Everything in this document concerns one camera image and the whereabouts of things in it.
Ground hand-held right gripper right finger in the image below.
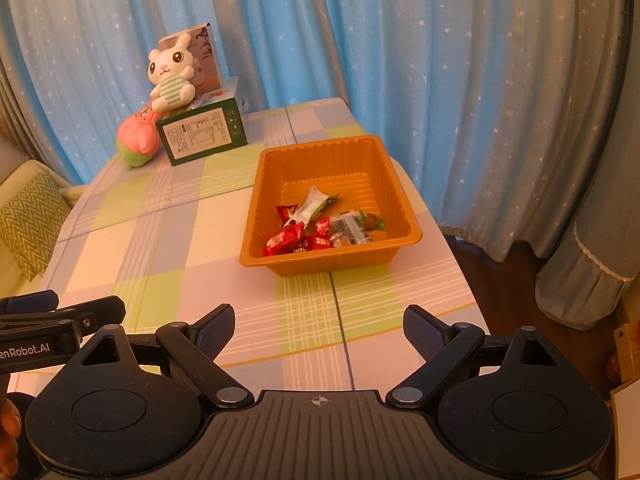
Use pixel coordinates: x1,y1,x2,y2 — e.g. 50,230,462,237
385,304,560,409

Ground cream sofa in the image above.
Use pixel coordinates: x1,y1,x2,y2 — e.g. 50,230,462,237
0,160,86,296

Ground grey curtain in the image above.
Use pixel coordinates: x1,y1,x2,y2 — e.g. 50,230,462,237
0,57,36,171

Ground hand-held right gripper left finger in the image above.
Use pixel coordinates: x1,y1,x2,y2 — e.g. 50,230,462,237
77,302,255,409

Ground grey lace-trimmed cloth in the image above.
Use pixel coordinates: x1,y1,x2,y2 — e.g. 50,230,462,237
535,215,640,331

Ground white rabbit plush toy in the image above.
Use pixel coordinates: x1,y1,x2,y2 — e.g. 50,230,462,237
146,32,197,112

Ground pink green peach plush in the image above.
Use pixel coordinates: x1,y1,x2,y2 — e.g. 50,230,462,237
116,102,162,168

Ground plaid tablecloth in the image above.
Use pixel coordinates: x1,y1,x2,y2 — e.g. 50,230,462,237
37,97,491,391

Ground white green foil wrapper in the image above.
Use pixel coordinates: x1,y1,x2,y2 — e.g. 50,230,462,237
292,186,341,226

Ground clear packet with dark filling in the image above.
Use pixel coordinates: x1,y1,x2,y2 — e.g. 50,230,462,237
330,212,373,247

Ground blue star curtain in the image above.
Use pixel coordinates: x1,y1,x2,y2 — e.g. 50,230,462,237
0,0,636,266

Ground tan wooden board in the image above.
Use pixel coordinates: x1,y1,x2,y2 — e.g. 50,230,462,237
615,324,640,361

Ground person's left hand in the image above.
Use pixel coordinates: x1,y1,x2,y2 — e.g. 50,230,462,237
0,400,23,467

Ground white cardboard box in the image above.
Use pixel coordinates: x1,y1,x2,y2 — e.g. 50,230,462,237
611,372,640,480

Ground green chevron cushion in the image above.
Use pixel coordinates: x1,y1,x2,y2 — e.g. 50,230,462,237
0,167,71,283

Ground large red candy packet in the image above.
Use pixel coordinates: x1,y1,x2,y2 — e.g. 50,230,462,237
265,225,306,258

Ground orange plastic tray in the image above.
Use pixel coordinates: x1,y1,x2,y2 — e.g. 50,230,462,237
239,134,423,278

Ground beige printed box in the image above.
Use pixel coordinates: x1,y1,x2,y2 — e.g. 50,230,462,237
157,24,224,96

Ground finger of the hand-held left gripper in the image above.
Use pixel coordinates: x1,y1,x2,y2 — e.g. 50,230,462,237
0,290,60,315
57,296,126,336

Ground green cardboard box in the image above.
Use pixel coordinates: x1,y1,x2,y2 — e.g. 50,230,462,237
155,76,248,167

